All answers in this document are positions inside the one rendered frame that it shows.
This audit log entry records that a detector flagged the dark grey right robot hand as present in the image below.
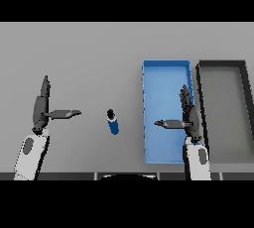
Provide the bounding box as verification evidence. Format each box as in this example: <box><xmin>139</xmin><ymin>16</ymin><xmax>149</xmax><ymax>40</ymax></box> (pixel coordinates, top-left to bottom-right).
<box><xmin>153</xmin><ymin>84</ymin><xmax>202</xmax><ymax>143</ymax></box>

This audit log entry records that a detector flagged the dark grey bin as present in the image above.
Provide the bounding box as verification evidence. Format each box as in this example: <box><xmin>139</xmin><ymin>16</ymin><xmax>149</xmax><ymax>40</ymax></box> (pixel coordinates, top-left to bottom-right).
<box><xmin>195</xmin><ymin>59</ymin><xmax>254</xmax><ymax>167</ymax></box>

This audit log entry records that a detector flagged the blue pipe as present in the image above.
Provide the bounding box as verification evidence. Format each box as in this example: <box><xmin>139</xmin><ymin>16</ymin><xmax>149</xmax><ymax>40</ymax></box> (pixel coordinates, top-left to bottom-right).
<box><xmin>106</xmin><ymin>108</ymin><xmax>120</xmax><ymax>136</ymax></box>

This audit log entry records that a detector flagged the blue bin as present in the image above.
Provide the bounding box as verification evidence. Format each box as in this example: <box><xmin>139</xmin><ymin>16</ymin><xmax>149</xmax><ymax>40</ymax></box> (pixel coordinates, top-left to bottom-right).
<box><xmin>142</xmin><ymin>59</ymin><xmax>203</xmax><ymax>166</ymax></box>

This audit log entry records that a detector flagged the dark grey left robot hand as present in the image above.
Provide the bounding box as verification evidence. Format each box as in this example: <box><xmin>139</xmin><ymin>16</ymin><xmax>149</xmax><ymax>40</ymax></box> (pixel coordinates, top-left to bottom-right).
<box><xmin>31</xmin><ymin>74</ymin><xmax>82</xmax><ymax>137</ymax></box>

